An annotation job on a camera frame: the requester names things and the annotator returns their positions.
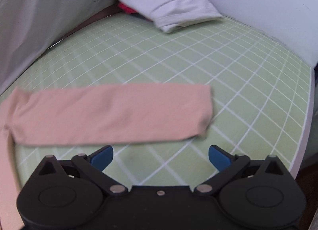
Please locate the beige long-sleeve top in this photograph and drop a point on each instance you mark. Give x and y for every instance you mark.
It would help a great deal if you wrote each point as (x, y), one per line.
(110, 113)

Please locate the red black garment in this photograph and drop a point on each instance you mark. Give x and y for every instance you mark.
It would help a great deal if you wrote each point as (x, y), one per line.
(126, 9)

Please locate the white folded garment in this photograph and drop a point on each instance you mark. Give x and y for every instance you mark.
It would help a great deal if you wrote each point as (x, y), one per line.
(167, 15)

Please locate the green grid cutting mat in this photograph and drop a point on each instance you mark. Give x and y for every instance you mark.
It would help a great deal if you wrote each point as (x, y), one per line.
(262, 92)

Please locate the grey carrot-print sheet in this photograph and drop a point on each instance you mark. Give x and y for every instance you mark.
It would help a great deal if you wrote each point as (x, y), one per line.
(29, 27)

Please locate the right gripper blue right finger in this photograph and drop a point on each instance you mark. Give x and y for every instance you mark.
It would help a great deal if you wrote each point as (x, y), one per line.
(229, 166)

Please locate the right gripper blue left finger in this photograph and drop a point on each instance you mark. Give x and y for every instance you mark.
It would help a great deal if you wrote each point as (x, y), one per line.
(92, 166)

